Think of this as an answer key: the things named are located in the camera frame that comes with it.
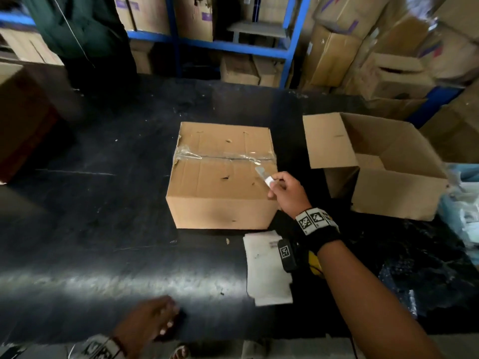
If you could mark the small box cutter blade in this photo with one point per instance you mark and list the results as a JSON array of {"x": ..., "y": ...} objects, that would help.
[{"x": 261, "y": 173}]

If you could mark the white sandal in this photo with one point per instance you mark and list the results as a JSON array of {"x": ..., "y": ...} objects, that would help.
[{"x": 181, "y": 353}]

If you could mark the blue waste bin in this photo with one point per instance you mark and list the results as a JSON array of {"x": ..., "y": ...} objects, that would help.
[{"x": 460, "y": 213}]

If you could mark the black white marker wristband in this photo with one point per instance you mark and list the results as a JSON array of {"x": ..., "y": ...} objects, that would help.
[
  {"x": 99, "y": 349},
  {"x": 318, "y": 231}
]

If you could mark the blue metal shelf rack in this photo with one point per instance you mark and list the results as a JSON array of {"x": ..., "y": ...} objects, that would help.
[{"x": 232, "y": 46}]

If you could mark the worn taped cardboard box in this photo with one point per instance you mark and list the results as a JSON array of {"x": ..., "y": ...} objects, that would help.
[{"x": 217, "y": 190}]

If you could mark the small cardboard box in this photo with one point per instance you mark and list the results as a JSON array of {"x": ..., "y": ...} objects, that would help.
[{"x": 396, "y": 198}]

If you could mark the person's right hand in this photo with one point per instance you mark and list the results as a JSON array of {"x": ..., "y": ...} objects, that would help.
[{"x": 290, "y": 194}]

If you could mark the grey stool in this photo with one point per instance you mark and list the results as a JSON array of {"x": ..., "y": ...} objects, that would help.
[{"x": 258, "y": 29}]

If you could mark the stack of white label sheets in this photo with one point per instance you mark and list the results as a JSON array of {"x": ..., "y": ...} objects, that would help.
[{"x": 265, "y": 274}]

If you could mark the shelved brown cartons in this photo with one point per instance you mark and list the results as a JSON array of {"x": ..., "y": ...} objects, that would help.
[{"x": 149, "y": 14}]

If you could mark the yellow tape dispenser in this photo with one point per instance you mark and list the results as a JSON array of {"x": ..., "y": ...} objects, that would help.
[{"x": 314, "y": 263}]

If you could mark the person's right forearm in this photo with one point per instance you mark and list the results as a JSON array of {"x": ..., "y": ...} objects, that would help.
[{"x": 368, "y": 306}]

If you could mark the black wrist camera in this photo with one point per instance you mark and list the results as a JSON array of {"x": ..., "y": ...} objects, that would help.
[{"x": 286, "y": 254}]

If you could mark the person's left hand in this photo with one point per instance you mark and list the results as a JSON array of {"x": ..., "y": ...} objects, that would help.
[{"x": 147, "y": 321}]

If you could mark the large brown carton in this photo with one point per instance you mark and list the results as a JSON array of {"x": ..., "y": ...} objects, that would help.
[{"x": 22, "y": 119}]

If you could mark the blue metal beam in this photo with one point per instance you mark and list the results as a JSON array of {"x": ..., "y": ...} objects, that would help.
[{"x": 434, "y": 104}]

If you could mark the pile of brown cartons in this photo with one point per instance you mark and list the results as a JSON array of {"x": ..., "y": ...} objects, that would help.
[{"x": 329, "y": 56}]

